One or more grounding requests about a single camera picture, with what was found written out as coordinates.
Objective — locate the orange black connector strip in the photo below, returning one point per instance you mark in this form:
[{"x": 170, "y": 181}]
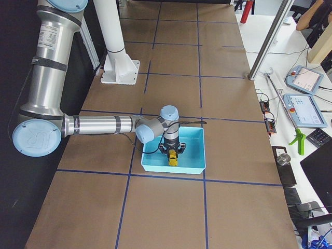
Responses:
[{"x": 269, "y": 118}]

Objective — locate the person forearm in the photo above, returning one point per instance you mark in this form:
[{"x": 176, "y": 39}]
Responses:
[{"x": 305, "y": 19}]

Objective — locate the black laptop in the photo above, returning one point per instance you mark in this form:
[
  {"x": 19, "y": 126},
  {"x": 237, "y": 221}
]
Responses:
[{"x": 317, "y": 168}]

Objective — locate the red cylinder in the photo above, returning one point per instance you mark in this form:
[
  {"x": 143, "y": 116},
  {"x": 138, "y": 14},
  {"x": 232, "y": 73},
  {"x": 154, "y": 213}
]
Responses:
[{"x": 246, "y": 11}]

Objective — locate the silver aluminium frame post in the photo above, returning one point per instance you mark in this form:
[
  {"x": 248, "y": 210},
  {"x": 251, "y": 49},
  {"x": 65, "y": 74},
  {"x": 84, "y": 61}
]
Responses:
[{"x": 272, "y": 33}]

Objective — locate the far blue teach pendant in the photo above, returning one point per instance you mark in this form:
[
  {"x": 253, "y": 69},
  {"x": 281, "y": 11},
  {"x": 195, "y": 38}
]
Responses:
[{"x": 304, "y": 79}]

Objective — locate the white column with base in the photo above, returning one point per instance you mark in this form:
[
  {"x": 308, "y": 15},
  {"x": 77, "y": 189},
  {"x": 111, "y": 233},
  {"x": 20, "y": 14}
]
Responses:
[{"x": 119, "y": 68}]

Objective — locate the long reacher grabber tool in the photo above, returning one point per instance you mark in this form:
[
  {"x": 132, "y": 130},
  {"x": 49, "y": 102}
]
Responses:
[{"x": 299, "y": 137}]

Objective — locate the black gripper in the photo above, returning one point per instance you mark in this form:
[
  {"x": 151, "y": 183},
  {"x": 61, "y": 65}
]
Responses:
[{"x": 172, "y": 144}]

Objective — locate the light blue plastic bin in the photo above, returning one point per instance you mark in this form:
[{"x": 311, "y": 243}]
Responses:
[{"x": 191, "y": 161}]

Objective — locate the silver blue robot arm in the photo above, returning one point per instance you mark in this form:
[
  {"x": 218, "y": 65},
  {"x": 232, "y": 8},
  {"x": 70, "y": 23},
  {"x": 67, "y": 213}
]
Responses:
[{"x": 55, "y": 88}]

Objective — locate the blue teach pendant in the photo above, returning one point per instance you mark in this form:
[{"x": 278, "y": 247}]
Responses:
[
  {"x": 304, "y": 111},
  {"x": 304, "y": 79}
]

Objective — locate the yellow beetle toy car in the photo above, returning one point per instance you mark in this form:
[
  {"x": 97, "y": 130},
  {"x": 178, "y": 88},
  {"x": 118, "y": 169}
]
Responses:
[{"x": 172, "y": 158}]

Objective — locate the near blue teach pendant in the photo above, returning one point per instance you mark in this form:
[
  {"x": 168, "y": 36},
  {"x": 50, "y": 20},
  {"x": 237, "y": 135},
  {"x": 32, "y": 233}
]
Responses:
[{"x": 304, "y": 111}]

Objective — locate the black keyboard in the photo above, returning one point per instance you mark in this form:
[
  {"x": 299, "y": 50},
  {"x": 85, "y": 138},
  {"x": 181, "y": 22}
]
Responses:
[{"x": 318, "y": 138}]

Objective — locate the silver metal cylinder weight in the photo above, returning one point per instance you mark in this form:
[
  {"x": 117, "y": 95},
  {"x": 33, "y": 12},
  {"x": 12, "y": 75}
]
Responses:
[{"x": 283, "y": 159}]

